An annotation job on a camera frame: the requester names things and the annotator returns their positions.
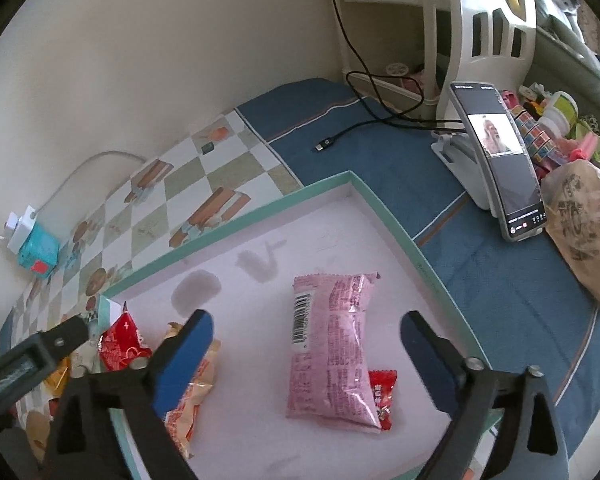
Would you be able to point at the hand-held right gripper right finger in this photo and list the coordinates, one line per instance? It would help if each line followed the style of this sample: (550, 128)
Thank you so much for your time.
(430, 360)

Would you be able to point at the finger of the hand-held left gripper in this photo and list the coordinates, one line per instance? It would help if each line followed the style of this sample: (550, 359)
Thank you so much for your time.
(55, 342)

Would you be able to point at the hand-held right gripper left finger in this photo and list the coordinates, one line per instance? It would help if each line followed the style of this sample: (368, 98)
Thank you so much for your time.
(182, 360)

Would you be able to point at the beige orange snack packet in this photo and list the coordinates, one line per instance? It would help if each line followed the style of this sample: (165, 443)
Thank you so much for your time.
(197, 395)

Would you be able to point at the small red candy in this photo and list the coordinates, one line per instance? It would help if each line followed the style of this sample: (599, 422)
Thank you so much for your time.
(385, 395)

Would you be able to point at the red snack packet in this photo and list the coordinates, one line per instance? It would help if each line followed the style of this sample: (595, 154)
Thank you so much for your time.
(120, 345)

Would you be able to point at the shallow teal cardboard box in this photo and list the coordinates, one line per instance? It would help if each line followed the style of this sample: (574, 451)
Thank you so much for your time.
(260, 310)

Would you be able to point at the pink snack packet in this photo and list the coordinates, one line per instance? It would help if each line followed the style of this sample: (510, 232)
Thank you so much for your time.
(330, 355)

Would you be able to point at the yellow snack packet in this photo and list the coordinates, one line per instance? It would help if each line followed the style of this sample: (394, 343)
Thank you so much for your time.
(57, 377)

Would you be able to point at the small teal box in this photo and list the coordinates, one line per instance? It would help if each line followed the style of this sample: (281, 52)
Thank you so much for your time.
(37, 250)

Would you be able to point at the white power strip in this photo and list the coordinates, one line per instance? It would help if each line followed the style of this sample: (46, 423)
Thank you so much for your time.
(22, 225)

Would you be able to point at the smartphone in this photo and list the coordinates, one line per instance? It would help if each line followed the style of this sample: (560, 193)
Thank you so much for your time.
(510, 185)

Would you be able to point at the white phone stand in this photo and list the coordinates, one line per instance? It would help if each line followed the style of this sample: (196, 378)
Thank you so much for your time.
(460, 160)

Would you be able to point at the translucent plastic bag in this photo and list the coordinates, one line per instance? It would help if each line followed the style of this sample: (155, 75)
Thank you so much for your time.
(585, 220)

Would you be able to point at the green white plastic cup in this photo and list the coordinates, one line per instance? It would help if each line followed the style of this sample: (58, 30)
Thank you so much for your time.
(562, 107)

